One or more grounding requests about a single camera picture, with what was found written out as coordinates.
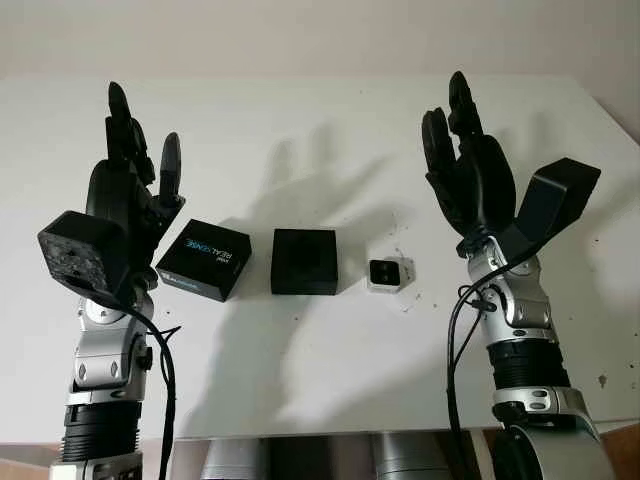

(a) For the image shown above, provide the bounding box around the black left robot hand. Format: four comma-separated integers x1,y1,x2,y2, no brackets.
85,81,187,281

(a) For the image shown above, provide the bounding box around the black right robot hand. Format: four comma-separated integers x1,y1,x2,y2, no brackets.
421,71,518,247

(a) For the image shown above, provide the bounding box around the black RealSense box lid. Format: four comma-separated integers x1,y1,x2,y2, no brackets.
155,218,252,303

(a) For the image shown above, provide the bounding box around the small silver depth camera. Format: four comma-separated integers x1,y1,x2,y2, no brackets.
366,256,417,293

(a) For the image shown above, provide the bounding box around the grey robot leg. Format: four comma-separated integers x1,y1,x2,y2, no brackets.
199,438,254,480
372,432,444,480

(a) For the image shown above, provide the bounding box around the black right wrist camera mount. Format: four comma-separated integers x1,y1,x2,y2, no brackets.
492,157,601,251

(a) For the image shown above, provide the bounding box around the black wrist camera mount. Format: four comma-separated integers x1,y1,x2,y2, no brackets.
38,211,126,294
492,157,601,251

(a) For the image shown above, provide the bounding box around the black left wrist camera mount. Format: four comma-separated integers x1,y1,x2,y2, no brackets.
38,211,126,294

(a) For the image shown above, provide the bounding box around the black camera box base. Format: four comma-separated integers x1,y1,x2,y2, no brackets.
270,228,339,296

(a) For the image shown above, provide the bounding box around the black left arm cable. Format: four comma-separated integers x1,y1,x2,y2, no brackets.
107,287,181,480

